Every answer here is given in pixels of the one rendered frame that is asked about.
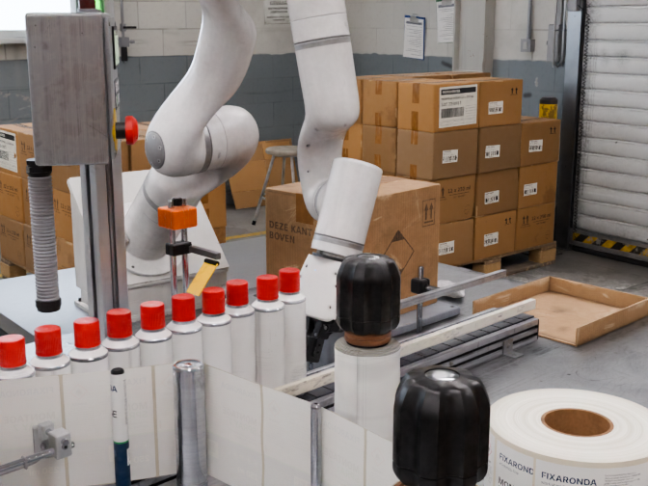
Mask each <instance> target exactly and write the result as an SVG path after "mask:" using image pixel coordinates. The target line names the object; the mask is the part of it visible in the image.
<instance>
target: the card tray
mask: <svg viewBox="0 0 648 486"><path fill-rule="evenodd" d="M528 299H535V300H536V304H535V309H534V310H529V311H526V312H524V313H526V314H530V315H534V317H535V318H538V319H539V334H538V336H539V337H541V338H547V339H551V340H554V341H558V342H561V343H565V344H569V345H572V346H576V347H578V346H580V345H582V344H584V343H587V342H588V341H590V340H593V339H595V338H599V337H601V336H603V335H605V334H608V333H610V332H612V331H615V330H617V329H619V328H621V327H624V326H626V325H628V324H631V323H633V322H635V321H637V320H639V319H641V318H643V317H646V316H648V297H644V296H639V295H635V294H631V293H627V292H622V291H617V290H613V289H608V288H604V287H599V286H596V285H591V284H587V283H579V282H574V281H570V280H565V279H560V278H557V277H552V276H548V277H545V278H542V279H539V280H536V281H533V282H530V283H525V284H521V285H518V286H515V287H512V288H509V289H506V290H504V291H501V292H498V293H495V294H492V295H489V296H486V297H483V298H480V299H477V300H474V301H472V314H476V313H479V312H481V311H486V310H488V309H491V308H506V307H509V306H512V305H514V304H517V303H520V302H523V301H525V300H528Z"/></svg>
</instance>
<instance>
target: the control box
mask: <svg viewBox="0 0 648 486"><path fill-rule="evenodd" d="M24 18H25V32H26V45H27V59H28V72H29V86H30V99H31V113H32V127H33V141H34V154H35V163H36V165H38V166H67V165H107V164H109V163H110V161H111V159H115V158H116V155H117V152H118V150H119V147H120V145H121V141H122V139H116V127H115V124H116V122H120V106H119V107H118V109H117V110H116V103H115V84H114V80H115V79H116V78H117V77H118V68H116V69H114V62H113V44H112V26H116V21H115V18H114V17H110V15H109V14H108V13H26V14H25V16H24Z"/></svg>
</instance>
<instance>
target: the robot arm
mask: <svg viewBox="0 0 648 486"><path fill-rule="evenodd" d="M199 1H200V4H201V7H202V28H201V32H200V36H199V40H198V44H197V49H196V53H195V56H194V60H193V62H192V65H191V66H190V68H189V70H188V72H187V73H186V75H185V76H184V78H183V79H182V80H181V82H180V83H179V84H178V85H177V87H176V88H175V89H174V90H173V92H172V93H171V94H170V95H169V97H168V98H167V99H166V100H165V102H164V103H163V104H162V106H161V107H160V108H159V110H158V111H157V113H156V114H155V116H154V118H153V119H152V121H151V123H150V125H149V127H148V131H147V134H146V139H145V154H146V156H147V159H148V162H149V163H150V165H151V169H150V170H149V172H148V174H147V176H146V178H145V180H144V182H143V184H142V186H141V187H140V189H139V191H138V193H137V195H136V197H135V199H134V201H133V202H128V203H124V204H123V208H124V227H125V247H126V267H127V271H128V272H130V273H133V274H136V275H139V276H144V277H158V276H163V275H165V274H168V273H170V272H171V270H170V256H169V255H166V243H169V229H165V228H161V227H159V226H158V210H157V209H158V207H162V206H168V200H171V199H172V197H182V198H186V205H190V206H195V207H197V205H198V203H199V202H200V200H201V198H202V197H203V196H204V195H206V194H207V193H209V192H210V191H212V190H213V189H215V188H217V187H218V186H220V185H221V184H223V183H224V182H226V181H227V180H228V179H230V178H231V177H232V176H234V175H235V174H237V173H238V172H239V171H240V170H241V169H243V168H244V167H245V166H246V165H247V164H248V162H249V161H250V160H251V159H252V157H253V155H254V154H255V152H256V149H257V145H258V139H259V133H258V128H257V123H256V121H255V119H254V118H253V116H252V115H251V114H250V113H249V112H248V111H246V110H245V109H243V108H241V107H237V106H230V105H226V106H223V105H224V104H225V103H226V102H227V101H228V100H229V99H230V98H231V97H232V96H233V95H234V94H235V92H236V91H237V90H238V88H239V86H240V85H241V83H242V81H243V79H244V77H245V75H246V73H247V70H248V67H249V65H250V62H251V59H252V56H253V52H254V49H255V45H256V40H257V29H256V26H255V23H254V22H253V20H252V18H251V17H250V15H249V14H248V13H247V12H246V10H245V9H244V8H243V7H242V6H241V5H240V4H239V0H199ZM285 1H286V4H287V7H288V13H289V19H290V24H291V30H292V36H293V42H294V48H295V54H296V59H297V65H298V70H299V76H300V81H301V87H302V92H303V98H304V102H305V110H306V115H305V120H304V123H303V126H302V129H301V132H300V136H299V140H298V148H297V160H298V170H299V177H300V182H301V188H302V193H303V197H304V201H305V205H306V207H307V210H308V212H309V214H310V216H311V217H312V218H313V219H315V220H316V221H317V225H316V228H315V232H314V236H313V240H312V243H311V248H314V249H317V251H316V253H314V252H312V255H310V254H309V255H308V257H307V259H306V261H305V263H304V265H303V267H302V270H301V272H300V288H301V290H300V291H301V292H302V293H303V294H304V295H305V296H306V362H312V363H318V362H319V360H320V356H321V352H322V348H323V344H324V340H325V339H328V338H329V335H331V334H332V333H342V332H343V330H342V329H341V328H340V327H339V325H338V324H337V320H336V304H337V273H338V269H339V267H340V265H341V263H342V261H343V259H344V258H345V257H347V256H349V255H355V254H361V253H362V252H363V250H364V246H365V240H366V236H367V232H368V228H369V224H370V220H371V216H372V212H373V208H374V205H375V201H376V197H377V193H378V189H379V185H380V181H381V177H382V173H383V171H382V170H381V169H380V168H379V167H377V166H375V165H373V164H370V163H367V162H364V161H361V160H357V159H353V158H347V157H342V146H343V141H344V137H345V134H346V132H347V130H348V129H349V128H350V127H351V126H352V125H353V124H354V123H355V122H356V121H357V119H358V117H359V114H360V101H359V93H358V87H357V80H356V73H355V67H354V60H353V53H352V46H351V40H350V33H349V27H348V20H347V14H346V9H345V2H344V0H285ZM323 325H324V326H323Z"/></svg>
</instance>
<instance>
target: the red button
mask: <svg viewBox="0 0 648 486"><path fill-rule="evenodd" d="M115 127H116V139H125V140H126V144H127V145H134V144H135V143H136V142H137V141H138V137H139V126H138V123H137V120H136V119H135V118H134V117H133V116H126V117H125V122H116V124H115Z"/></svg>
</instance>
